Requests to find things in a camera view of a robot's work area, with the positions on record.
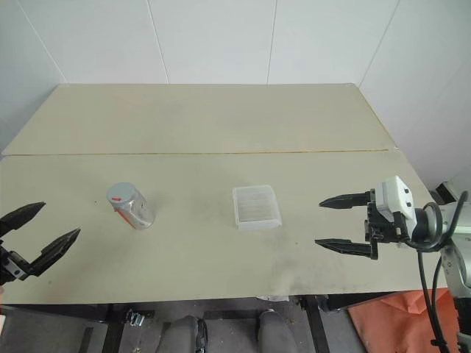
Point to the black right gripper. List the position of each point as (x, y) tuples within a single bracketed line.
[(384, 229)]

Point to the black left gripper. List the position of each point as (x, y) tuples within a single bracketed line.
[(8, 273)]

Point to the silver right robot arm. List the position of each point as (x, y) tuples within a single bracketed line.
[(458, 220)]

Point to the clear plastic rectangular container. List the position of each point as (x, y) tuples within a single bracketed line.
[(256, 207)]

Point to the silver can with red label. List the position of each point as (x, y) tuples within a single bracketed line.
[(137, 213)]

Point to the white crumpled paper scrap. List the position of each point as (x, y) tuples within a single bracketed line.
[(272, 297)]

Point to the orange sheet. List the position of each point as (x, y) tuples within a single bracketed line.
[(397, 320)]

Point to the metal caster wheel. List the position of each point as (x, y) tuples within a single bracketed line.
[(136, 318)]

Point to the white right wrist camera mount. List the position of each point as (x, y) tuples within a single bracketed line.
[(396, 195)]

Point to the black metal table frame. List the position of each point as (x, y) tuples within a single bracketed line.
[(317, 325)]

